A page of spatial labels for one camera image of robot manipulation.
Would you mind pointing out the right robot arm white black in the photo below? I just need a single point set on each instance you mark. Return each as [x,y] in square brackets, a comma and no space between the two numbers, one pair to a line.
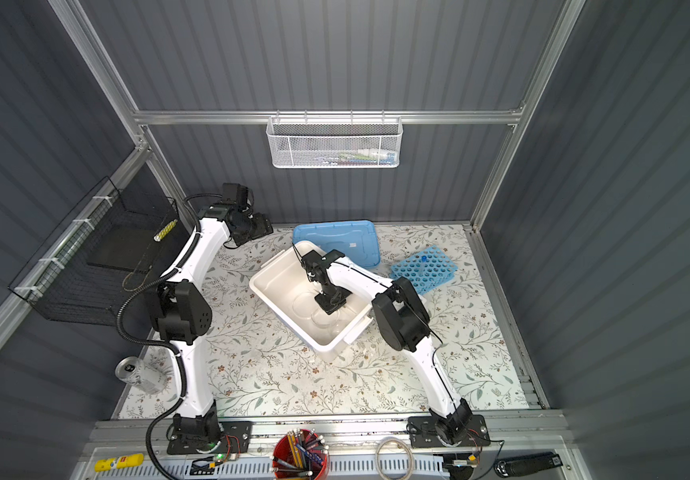
[404,324]

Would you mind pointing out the yellow marker bottle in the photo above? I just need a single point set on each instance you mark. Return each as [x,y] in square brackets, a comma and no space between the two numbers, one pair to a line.
[122,462]

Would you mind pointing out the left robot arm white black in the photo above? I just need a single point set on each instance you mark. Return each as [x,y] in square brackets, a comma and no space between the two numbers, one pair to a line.
[182,317]

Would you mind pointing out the black wire side basket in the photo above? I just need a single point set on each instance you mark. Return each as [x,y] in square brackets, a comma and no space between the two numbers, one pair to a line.
[105,254]

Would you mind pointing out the clear petri dish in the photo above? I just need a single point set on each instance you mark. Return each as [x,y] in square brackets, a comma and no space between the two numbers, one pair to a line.
[305,305]
[332,323]

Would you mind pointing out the metal can at edge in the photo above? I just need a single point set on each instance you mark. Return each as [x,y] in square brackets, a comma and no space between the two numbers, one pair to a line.
[141,375]

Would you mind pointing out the yellow marker in basket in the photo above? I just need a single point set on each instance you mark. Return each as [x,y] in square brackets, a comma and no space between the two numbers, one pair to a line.
[165,231]

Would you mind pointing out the blue plastic bin lid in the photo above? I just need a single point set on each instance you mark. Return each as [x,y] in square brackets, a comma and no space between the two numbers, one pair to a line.
[356,239]

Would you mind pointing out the white wire wall basket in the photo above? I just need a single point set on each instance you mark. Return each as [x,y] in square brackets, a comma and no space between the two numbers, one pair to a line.
[350,144]

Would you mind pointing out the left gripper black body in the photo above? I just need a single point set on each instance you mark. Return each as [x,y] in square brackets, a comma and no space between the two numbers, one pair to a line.
[253,228]

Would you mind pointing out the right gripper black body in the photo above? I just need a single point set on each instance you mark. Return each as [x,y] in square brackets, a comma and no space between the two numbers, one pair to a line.
[331,300]

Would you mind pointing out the blue test tube rack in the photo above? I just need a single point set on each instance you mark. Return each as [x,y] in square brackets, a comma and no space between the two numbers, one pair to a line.
[426,277]

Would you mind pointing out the black device on shelf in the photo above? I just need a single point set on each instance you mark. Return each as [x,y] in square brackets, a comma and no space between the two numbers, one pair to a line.
[525,465]

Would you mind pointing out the red pencil cup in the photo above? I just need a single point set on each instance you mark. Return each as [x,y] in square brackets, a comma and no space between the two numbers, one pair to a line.
[301,454]

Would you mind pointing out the white plastic storage bin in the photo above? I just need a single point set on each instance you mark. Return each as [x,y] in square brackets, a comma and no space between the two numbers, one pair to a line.
[283,285]

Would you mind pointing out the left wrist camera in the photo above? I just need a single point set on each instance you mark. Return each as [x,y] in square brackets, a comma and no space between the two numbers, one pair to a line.
[237,195]

